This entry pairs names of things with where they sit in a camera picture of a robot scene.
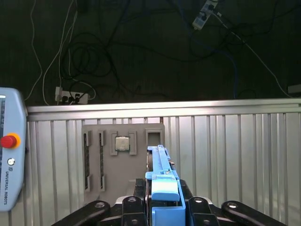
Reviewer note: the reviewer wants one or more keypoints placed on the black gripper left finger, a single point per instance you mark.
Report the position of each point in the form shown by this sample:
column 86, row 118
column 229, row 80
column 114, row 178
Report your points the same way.
column 131, row 212

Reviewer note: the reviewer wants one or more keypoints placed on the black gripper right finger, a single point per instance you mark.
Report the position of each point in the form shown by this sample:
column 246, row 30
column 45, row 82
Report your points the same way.
column 202, row 212

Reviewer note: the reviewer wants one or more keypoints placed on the grey parts rack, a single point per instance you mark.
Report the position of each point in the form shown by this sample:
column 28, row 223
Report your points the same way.
column 108, row 169

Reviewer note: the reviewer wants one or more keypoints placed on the dark RAM stick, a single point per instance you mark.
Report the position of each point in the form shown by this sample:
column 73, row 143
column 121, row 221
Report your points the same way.
column 86, row 160
column 101, row 160

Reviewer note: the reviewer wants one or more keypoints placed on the silver CPU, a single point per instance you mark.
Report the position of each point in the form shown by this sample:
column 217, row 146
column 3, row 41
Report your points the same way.
column 122, row 143

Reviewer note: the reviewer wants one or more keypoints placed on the white power strip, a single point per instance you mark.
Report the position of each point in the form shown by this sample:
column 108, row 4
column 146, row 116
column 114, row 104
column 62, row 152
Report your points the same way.
column 203, row 15
column 77, row 97

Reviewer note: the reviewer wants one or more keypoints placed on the small grey floor box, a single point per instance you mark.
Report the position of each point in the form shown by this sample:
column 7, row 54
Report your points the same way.
column 294, row 89

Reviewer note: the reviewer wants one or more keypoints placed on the pale blue teach pendant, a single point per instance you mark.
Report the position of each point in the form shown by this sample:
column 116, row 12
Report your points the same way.
column 14, row 113

